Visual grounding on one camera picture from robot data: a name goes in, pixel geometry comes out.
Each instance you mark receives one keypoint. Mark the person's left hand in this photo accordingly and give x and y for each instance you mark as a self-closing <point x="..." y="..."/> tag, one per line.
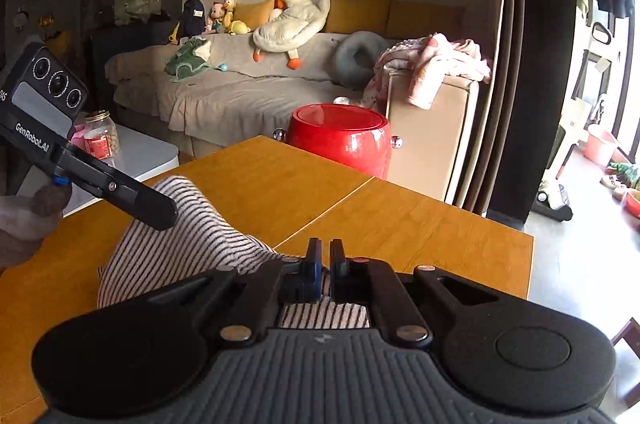
<point x="25" y="224"/>

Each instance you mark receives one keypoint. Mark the green dinosaur plush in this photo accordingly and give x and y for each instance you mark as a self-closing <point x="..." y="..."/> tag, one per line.
<point x="187" y="59"/>

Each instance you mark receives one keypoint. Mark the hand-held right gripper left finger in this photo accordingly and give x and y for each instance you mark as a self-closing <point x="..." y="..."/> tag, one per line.
<point x="313" y="269"/>

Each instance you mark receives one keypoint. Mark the yellow round toy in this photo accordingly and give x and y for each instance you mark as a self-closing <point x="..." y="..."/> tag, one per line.
<point x="240" y="28"/>

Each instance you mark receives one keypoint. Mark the small doll toy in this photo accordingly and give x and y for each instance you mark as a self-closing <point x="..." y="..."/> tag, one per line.
<point x="216" y="18"/>

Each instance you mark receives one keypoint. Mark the dark backpack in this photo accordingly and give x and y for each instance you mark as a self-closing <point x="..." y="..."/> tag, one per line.
<point x="194" y="19"/>

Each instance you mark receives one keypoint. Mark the grey donut pillow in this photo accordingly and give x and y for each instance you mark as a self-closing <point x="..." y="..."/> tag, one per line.
<point x="347" y="64"/>

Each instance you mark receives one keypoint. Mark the yellow plush toy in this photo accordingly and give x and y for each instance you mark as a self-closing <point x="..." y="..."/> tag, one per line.
<point x="230" y="9"/>

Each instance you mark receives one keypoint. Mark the beige sofa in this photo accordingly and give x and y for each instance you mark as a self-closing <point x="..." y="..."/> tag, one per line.
<point x="250" y="97"/>

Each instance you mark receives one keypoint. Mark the brown curtain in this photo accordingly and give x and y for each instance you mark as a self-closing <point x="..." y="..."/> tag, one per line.
<point x="500" y="54"/>

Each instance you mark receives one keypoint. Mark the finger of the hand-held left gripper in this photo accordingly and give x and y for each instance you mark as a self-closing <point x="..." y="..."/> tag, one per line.
<point x="125" y="194"/>

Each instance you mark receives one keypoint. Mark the white floor appliance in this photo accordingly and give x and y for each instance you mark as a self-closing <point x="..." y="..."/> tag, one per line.
<point x="552" y="199"/>

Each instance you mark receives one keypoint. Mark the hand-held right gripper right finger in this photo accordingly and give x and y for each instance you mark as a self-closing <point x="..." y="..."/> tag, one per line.
<point x="337" y="269"/>

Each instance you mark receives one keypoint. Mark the red plastic basin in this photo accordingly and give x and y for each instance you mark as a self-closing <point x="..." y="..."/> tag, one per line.
<point x="632" y="203"/>

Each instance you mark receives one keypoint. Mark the white duck plush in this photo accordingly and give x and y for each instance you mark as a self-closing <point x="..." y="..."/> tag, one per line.
<point x="290" y="24"/>

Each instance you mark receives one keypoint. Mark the small brown wooden stool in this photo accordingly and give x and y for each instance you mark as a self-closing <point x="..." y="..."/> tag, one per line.
<point x="631" y="334"/>

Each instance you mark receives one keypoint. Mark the pair of small shoes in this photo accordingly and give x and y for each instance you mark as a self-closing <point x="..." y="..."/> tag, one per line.
<point x="614" y="186"/>

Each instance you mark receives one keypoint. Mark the dark yellow back cushion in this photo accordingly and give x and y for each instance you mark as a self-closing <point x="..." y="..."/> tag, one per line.
<point x="425" y="22"/>
<point x="357" y="14"/>

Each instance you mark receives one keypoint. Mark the small yellow cushion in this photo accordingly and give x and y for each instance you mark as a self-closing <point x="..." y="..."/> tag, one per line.
<point x="252" y="14"/>

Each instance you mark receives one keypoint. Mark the red round stool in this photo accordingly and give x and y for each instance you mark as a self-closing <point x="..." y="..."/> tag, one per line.
<point x="340" y="144"/>

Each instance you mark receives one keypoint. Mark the pink plastic basin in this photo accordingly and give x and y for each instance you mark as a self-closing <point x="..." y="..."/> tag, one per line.
<point x="600" y="147"/>

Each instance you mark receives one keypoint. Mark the white side table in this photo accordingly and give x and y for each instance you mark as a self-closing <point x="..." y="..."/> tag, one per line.
<point x="145" y="154"/>

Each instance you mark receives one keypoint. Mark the pink clothes pile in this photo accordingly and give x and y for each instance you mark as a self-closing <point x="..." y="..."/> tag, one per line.
<point x="435" y="64"/>

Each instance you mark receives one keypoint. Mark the clear snack jar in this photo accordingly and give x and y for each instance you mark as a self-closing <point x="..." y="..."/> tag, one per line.
<point x="101" y="139"/>

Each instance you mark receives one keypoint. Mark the striped grey sweater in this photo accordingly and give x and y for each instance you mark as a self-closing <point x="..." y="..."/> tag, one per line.
<point x="175" y="244"/>

